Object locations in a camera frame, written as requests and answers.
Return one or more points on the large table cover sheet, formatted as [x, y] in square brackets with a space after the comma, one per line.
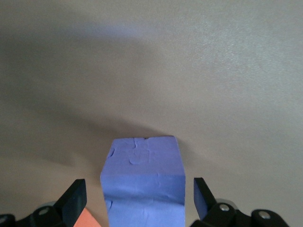
[213, 71]

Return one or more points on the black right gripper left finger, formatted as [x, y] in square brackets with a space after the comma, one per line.
[73, 201]

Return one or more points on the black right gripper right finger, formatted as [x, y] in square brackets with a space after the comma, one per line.
[203, 198]

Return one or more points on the dark purple foam block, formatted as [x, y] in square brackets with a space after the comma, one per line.
[144, 184]

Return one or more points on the orange foam block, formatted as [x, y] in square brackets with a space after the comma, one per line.
[88, 220]

